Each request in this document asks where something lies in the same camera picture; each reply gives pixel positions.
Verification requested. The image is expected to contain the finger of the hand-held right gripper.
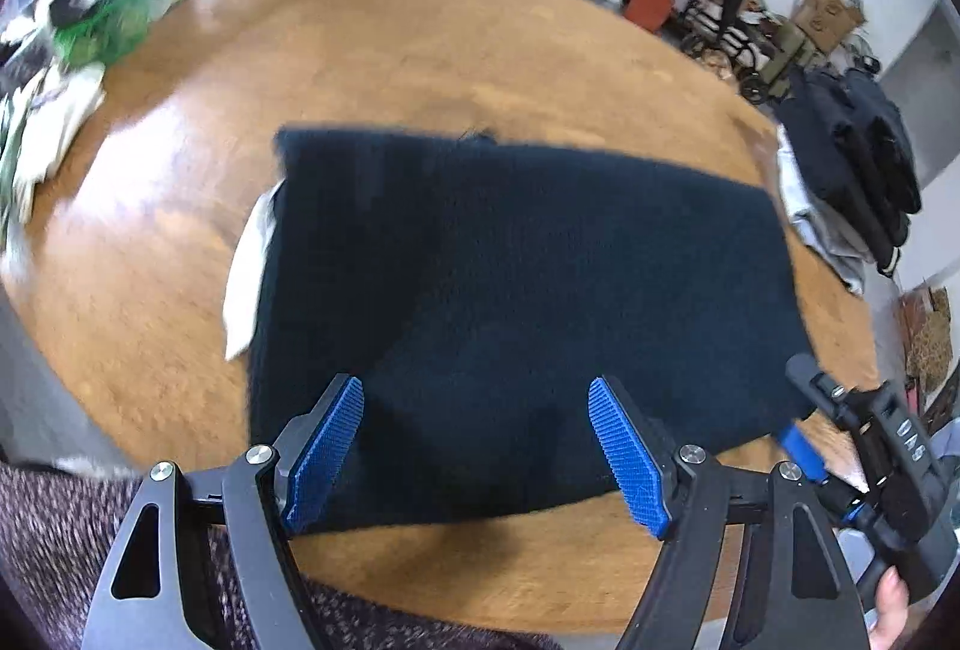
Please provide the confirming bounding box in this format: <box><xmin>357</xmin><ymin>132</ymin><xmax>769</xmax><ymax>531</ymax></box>
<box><xmin>784</xmin><ymin>352</ymin><xmax>875</xmax><ymax>430</ymax></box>
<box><xmin>775</xmin><ymin>421</ymin><xmax>848</xmax><ymax>493</ymax></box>

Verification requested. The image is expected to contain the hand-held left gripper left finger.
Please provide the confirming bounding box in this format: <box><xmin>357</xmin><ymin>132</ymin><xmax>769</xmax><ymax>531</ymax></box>
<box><xmin>81</xmin><ymin>374</ymin><xmax>366</xmax><ymax>650</ymax></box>

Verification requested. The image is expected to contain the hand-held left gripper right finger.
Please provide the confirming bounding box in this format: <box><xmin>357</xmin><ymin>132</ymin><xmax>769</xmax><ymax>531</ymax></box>
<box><xmin>587</xmin><ymin>376</ymin><xmax>871</xmax><ymax>650</ymax></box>

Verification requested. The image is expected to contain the black white-striped sweater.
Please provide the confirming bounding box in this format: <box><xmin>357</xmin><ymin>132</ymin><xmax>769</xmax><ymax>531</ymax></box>
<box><xmin>221</xmin><ymin>125</ymin><xmax>815</xmax><ymax>535</ymax></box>

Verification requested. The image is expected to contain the stack of folded black clothes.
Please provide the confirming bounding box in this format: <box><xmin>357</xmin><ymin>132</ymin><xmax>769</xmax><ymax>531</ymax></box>
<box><xmin>776</xmin><ymin>65</ymin><xmax>923</xmax><ymax>276</ymax></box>

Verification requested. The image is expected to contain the person's right hand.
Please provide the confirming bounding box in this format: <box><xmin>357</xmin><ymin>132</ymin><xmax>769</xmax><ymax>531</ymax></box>
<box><xmin>862</xmin><ymin>567</ymin><xmax>912</xmax><ymax>650</ymax></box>

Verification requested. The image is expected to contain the brown patterned sack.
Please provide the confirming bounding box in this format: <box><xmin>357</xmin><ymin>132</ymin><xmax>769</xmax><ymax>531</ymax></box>
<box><xmin>896</xmin><ymin>286</ymin><xmax>953</xmax><ymax>396</ymax></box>

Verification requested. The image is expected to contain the grey folded garment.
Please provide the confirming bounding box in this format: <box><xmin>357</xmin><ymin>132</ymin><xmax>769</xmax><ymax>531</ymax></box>
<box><xmin>772</xmin><ymin>125</ymin><xmax>871</xmax><ymax>297</ymax></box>

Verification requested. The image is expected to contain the person's tweed clothing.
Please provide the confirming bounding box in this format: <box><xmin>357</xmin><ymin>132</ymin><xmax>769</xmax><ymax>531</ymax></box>
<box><xmin>0</xmin><ymin>462</ymin><xmax>563</xmax><ymax>650</ymax></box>

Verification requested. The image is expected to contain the large olive suitcase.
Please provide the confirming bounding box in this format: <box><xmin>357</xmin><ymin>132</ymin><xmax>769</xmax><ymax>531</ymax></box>
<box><xmin>757</xmin><ymin>31</ymin><xmax>818</xmax><ymax>100</ymax></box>

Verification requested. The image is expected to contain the brown shipping cardboard box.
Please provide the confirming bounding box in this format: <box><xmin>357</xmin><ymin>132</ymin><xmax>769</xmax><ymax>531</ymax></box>
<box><xmin>795</xmin><ymin>0</ymin><xmax>871</xmax><ymax>52</ymax></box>

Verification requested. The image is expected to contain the black knee scooter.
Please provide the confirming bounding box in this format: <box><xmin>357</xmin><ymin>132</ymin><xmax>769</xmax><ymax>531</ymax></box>
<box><xmin>679</xmin><ymin>0</ymin><xmax>796</xmax><ymax>104</ymax></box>

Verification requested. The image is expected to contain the orange paper bag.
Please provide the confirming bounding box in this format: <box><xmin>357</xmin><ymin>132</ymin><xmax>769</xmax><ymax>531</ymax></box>
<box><xmin>626</xmin><ymin>0</ymin><xmax>676</xmax><ymax>31</ymax></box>

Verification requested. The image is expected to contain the green mesh bag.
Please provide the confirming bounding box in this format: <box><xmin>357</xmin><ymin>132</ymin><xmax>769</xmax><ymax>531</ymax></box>
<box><xmin>52</xmin><ymin>0</ymin><xmax>162</xmax><ymax>68</ymax></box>

